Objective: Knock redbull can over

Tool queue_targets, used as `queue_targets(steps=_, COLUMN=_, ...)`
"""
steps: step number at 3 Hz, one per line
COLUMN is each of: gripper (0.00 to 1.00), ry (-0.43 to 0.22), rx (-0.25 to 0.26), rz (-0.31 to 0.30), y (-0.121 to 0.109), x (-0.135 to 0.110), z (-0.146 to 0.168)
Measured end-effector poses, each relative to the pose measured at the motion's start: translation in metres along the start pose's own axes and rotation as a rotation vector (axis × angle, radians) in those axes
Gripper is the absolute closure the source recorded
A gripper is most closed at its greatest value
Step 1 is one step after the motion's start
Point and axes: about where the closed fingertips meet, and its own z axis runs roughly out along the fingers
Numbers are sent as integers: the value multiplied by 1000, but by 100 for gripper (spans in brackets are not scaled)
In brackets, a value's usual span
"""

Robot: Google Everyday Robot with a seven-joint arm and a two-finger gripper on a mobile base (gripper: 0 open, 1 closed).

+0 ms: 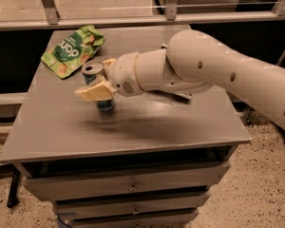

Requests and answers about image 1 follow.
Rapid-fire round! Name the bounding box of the blue kettle chips bag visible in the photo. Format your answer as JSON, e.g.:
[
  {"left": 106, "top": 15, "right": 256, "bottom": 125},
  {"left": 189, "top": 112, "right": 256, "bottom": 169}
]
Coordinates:
[{"left": 173, "top": 92, "right": 192, "bottom": 100}]

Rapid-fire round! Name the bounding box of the red bull can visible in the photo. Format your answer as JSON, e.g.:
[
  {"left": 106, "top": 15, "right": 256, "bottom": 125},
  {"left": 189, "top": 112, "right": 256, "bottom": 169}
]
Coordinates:
[{"left": 82, "top": 60, "right": 114, "bottom": 112}]

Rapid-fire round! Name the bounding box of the top grey drawer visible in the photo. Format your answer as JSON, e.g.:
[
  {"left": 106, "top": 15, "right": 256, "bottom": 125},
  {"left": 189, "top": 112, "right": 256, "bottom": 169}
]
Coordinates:
[{"left": 24, "top": 161, "right": 230, "bottom": 201}]

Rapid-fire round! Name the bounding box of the bottom grey drawer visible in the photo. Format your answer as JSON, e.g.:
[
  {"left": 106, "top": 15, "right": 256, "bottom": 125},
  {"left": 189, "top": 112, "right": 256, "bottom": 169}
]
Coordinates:
[{"left": 69, "top": 209, "right": 198, "bottom": 228}]

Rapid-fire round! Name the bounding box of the black stand leg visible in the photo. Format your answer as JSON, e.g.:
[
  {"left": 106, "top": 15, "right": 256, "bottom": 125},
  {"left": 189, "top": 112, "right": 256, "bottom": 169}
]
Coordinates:
[{"left": 7, "top": 169, "right": 21, "bottom": 208}]

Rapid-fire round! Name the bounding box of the green snack bag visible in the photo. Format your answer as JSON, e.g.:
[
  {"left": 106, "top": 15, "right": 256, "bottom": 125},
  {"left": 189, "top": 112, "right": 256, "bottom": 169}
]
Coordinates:
[{"left": 41, "top": 25, "right": 105, "bottom": 79}]

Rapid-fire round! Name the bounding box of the middle grey drawer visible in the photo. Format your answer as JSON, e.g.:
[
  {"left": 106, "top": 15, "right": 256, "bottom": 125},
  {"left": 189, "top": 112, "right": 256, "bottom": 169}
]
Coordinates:
[{"left": 53, "top": 192, "right": 210, "bottom": 219}]

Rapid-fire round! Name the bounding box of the grey drawer cabinet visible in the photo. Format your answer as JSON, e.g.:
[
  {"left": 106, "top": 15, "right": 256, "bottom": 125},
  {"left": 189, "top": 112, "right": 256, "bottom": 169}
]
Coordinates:
[{"left": 0, "top": 24, "right": 252, "bottom": 228}]

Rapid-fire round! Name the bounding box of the metal railing frame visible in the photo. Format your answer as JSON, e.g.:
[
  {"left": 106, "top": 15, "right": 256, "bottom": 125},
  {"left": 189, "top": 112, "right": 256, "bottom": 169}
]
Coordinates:
[{"left": 0, "top": 0, "right": 285, "bottom": 30}]

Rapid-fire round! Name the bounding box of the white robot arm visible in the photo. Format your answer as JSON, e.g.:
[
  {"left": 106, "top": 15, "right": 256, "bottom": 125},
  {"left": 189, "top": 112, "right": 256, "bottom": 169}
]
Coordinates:
[{"left": 75, "top": 29, "right": 285, "bottom": 130}]

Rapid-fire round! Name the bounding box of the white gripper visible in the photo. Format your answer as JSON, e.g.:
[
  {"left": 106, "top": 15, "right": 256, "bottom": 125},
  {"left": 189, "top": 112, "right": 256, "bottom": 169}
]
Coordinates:
[{"left": 75, "top": 52, "right": 143, "bottom": 102}]

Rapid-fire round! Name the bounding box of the grey drawer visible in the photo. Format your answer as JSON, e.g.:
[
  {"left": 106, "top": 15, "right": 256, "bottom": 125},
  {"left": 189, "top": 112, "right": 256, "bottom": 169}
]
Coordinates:
[
  {"left": 53, "top": 192, "right": 210, "bottom": 219},
  {"left": 69, "top": 209, "right": 198, "bottom": 228},
  {"left": 24, "top": 161, "right": 230, "bottom": 201}
]

